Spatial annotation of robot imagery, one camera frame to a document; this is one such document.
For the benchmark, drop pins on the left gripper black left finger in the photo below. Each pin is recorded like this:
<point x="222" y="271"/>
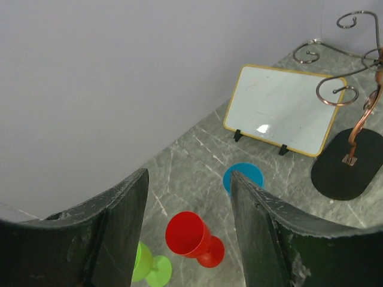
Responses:
<point x="91" y="244"/>

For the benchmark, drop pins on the red plastic wine glass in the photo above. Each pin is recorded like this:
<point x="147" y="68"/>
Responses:
<point x="188" y="236"/>

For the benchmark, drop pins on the green plastic wine glass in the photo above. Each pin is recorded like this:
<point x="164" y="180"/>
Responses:
<point x="156" y="270"/>

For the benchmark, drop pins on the yellow framed whiteboard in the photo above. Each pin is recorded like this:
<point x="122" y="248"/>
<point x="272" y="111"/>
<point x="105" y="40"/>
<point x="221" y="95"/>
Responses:
<point x="280" y="106"/>

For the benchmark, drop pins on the copper wire wine glass rack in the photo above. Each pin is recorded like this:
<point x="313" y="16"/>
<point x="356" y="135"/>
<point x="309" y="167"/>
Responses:
<point x="351" y="160"/>

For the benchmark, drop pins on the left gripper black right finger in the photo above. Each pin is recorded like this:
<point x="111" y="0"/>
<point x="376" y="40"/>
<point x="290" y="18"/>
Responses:
<point x="281" y="245"/>

